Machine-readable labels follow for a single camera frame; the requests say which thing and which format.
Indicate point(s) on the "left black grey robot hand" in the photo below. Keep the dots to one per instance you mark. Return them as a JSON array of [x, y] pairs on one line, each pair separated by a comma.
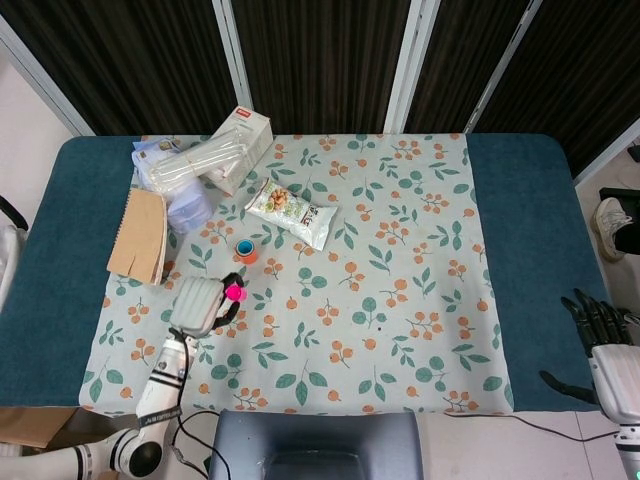
[[195, 305]]

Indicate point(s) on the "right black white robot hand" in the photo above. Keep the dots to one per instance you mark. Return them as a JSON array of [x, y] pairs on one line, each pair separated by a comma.
[[615, 380]]

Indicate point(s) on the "pink plastic cup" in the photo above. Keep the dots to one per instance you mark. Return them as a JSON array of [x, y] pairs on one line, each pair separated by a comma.
[[236, 293]]

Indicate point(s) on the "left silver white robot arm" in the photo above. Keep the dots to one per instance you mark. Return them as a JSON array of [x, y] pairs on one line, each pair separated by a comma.
[[160, 395]]

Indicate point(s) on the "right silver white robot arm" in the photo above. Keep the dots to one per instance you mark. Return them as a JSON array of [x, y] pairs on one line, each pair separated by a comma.
[[629, 450]]

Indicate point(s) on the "orange plastic cup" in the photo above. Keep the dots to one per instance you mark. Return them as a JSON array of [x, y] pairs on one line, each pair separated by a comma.
[[250, 257]]

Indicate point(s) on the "brown cardboard sheet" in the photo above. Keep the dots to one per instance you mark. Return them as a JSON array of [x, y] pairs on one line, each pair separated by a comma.
[[140, 235]]

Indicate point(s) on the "lavender wrapped paper pack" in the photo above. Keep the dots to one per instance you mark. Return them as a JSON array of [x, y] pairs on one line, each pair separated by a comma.
[[187, 207]]

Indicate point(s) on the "silver nut snack bag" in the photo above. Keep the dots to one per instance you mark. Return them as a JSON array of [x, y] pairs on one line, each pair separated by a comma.
[[292, 212]]

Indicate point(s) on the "bundle of white plastic tubes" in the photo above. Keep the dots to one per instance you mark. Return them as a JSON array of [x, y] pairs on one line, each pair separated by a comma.
[[185, 165]]

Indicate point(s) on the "teal table cover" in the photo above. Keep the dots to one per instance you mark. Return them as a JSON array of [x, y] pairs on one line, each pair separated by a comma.
[[50, 275]]

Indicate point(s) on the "white sneaker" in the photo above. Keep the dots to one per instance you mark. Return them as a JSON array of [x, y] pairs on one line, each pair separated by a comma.
[[610, 227]]

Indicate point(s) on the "white cardboard box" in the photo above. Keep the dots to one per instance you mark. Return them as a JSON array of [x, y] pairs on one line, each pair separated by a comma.
[[252, 135]]

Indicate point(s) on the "fruit and leaf print tablecloth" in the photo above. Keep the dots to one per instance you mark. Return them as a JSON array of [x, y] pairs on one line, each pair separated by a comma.
[[375, 300]]

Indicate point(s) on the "grey robot chest base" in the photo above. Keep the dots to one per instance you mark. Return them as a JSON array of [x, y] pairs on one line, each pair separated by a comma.
[[315, 445]]

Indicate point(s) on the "brown cardboard floor box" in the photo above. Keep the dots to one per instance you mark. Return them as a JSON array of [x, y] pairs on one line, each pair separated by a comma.
[[30, 425]]

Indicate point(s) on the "dark folding screen white frame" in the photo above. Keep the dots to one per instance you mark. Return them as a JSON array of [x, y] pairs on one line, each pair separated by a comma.
[[325, 60]]

